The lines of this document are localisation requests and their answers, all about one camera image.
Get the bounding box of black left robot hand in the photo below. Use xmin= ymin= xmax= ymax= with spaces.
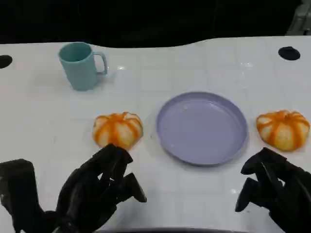
xmin=43 ymin=143 xmax=148 ymax=233

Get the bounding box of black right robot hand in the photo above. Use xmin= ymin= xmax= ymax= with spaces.
xmin=235 ymin=147 xmax=311 ymax=233

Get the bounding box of orange and white bread roll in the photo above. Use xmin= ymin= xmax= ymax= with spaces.
xmin=256 ymin=109 xmax=311 ymax=152
xmin=92 ymin=111 xmax=144 ymax=150

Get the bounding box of lilac plate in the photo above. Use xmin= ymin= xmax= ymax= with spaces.
xmin=155 ymin=91 xmax=250 ymax=167

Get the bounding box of pale green mug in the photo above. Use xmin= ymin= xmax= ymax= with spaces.
xmin=57 ymin=42 xmax=108 ymax=92

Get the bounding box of black round table grommet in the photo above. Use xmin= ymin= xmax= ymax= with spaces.
xmin=277 ymin=46 xmax=301 ymax=61
xmin=0 ymin=55 xmax=13 ymax=69

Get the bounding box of grey machine in background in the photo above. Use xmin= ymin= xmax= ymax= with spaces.
xmin=286 ymin=0 xmax=311 ymax=37

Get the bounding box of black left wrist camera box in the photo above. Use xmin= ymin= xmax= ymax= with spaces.
xmin=0 ymin=159 xmax=44 ymax=233

